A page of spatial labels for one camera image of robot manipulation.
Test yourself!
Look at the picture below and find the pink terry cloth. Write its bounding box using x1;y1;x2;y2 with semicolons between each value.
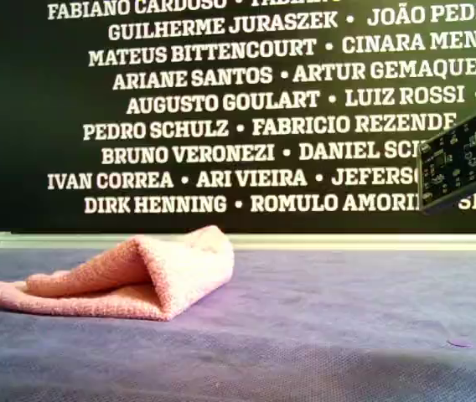
0;224;235;322

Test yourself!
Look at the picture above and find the blue nonwoven table cover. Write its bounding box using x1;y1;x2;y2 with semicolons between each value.
0;246;476;402

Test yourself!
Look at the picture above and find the black banner with white names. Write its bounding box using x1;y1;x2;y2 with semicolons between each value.
0;0;476;235

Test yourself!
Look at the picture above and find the aluminium table frame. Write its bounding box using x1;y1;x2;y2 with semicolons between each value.
0;231;476;254

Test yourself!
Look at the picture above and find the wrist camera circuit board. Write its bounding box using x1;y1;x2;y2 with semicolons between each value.
416;109;476;215

